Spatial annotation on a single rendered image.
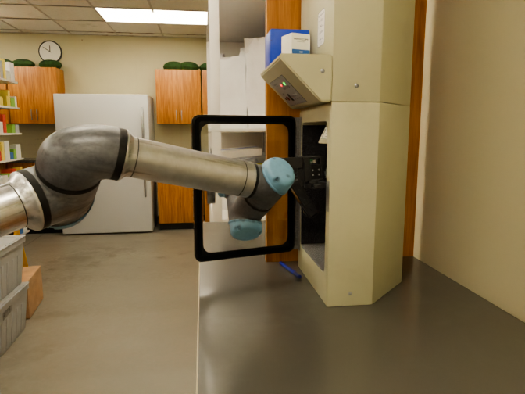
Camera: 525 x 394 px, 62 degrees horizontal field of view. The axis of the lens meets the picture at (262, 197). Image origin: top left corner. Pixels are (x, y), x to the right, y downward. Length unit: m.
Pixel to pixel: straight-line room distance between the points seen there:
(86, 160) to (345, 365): 0.57
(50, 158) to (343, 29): 0.64
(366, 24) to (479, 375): 0.71
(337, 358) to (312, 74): 0.57
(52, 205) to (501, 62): 1.04
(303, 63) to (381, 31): 0.19
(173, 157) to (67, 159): 0.18
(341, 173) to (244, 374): 0.47
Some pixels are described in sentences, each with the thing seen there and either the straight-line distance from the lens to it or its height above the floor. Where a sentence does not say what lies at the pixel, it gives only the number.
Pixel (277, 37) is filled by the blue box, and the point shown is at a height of 1.58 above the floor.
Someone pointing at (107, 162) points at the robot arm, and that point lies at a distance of 0.80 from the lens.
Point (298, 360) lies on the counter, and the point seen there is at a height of 0.94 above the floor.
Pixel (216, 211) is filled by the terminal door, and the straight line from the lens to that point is 1.21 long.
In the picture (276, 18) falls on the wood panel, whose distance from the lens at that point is 1.37.
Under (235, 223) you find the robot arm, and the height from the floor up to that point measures 1.14.
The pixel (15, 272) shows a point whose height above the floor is 0.44.
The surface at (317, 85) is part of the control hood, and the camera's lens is 0.98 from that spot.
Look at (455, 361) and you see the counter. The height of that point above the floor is 0.94.
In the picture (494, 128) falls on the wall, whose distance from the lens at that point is 1.23.
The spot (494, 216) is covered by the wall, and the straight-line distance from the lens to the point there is 1.22.
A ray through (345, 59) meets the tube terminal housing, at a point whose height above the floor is 1.50.
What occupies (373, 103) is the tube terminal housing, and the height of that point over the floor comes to 1.41.
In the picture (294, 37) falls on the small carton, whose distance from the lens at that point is 1.07.
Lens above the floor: 1.35
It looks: 9 degrees down
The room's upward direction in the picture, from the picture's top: straight up
